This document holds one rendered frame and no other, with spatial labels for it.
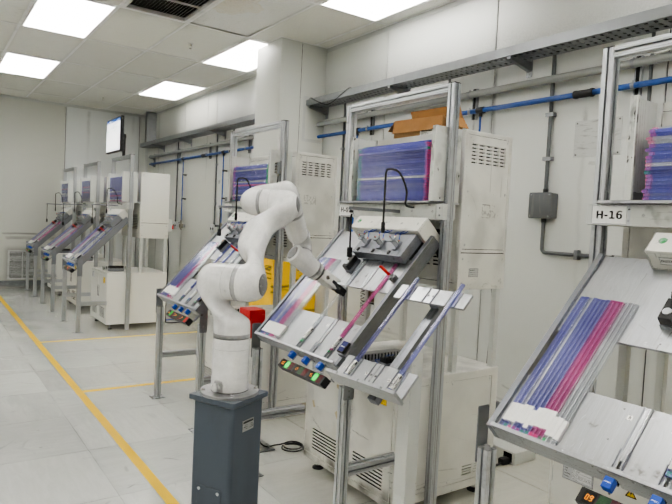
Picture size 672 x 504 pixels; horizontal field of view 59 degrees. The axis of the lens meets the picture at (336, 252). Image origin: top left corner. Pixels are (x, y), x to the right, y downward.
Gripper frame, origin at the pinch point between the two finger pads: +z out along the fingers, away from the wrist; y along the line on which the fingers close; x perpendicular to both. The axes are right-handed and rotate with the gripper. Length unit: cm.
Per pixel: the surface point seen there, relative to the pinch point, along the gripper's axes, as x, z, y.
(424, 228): -37.0, 1.1, -30.0
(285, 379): 39, 74, 113
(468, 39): -238, 52, 96
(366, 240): -26.5, -2.2, -0.9
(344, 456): 61, 17, -35
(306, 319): 18.0, -2.2, 9.2
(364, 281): -7.8, 2.2, -9.4
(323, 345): 27.1, -3.8, -14.7
